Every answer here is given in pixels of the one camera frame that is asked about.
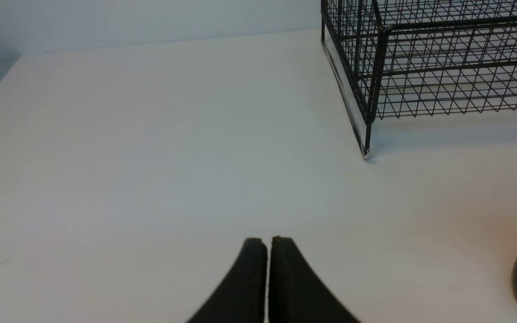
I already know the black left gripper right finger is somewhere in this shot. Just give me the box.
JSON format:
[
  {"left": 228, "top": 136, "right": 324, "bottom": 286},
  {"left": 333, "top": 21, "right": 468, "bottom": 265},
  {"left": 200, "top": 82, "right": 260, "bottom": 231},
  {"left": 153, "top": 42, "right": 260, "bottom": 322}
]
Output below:
[{"left": 268, "top": 236, "right": 359, "bottom": 323}]

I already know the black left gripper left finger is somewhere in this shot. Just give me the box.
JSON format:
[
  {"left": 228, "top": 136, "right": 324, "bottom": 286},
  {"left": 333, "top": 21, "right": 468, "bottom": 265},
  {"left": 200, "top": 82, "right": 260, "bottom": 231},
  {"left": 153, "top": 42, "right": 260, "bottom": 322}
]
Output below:
[{"left": 188, "top": 238, "right": 267, "bottom": 323}]

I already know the black wire mesh shelf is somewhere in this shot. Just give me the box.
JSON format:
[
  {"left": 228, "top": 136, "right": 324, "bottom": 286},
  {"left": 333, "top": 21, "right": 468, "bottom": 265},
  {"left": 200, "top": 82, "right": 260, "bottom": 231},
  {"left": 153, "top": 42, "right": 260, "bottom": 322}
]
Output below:
[{"left": 320, "top": 0, "right": 517, "bottom": 159}]

